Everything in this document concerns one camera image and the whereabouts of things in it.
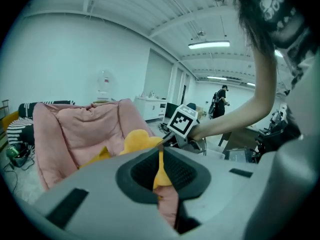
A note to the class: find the person's patterned shirt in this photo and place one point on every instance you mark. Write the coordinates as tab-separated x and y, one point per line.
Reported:
282	21

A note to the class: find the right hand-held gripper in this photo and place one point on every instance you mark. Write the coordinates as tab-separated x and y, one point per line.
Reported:
181	120

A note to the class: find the black screen device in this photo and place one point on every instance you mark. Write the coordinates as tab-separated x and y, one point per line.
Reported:
240	155

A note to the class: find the dark green partition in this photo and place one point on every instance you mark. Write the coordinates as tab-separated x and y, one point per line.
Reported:
172	110

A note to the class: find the ceiling strip light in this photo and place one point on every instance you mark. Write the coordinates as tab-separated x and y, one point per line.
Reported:
217	78
250	84
278	53
208	44

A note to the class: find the green black bag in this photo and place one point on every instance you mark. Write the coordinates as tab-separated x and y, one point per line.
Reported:
15	152

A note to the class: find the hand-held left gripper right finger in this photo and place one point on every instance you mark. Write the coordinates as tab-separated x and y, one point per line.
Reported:
220	184

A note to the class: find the pink lounge chair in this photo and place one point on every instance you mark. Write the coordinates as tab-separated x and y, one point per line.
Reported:
87	129

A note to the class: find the white kettle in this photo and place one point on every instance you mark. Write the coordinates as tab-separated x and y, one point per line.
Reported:
152	94

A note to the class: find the black white striped sofa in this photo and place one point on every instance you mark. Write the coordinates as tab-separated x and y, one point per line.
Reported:
22	126

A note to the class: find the person's right forearm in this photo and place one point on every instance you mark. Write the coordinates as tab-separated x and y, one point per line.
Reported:
237	119

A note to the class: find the round ceiling detector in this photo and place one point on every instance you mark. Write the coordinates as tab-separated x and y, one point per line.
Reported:
201	33

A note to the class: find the white cabinet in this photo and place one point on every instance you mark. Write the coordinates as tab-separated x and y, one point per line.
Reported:
152	107

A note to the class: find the clear plastic storage box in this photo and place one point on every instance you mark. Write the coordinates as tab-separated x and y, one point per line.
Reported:
215	154

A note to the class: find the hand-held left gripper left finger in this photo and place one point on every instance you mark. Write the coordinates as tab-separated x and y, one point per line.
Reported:
100	204

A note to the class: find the yellow flower cushion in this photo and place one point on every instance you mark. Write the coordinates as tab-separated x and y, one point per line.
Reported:
140	141

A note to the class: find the dark wooden table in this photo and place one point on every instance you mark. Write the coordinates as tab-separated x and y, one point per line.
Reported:
240	136

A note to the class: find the white water dispenser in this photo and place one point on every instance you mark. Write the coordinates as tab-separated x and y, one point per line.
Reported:
106	86

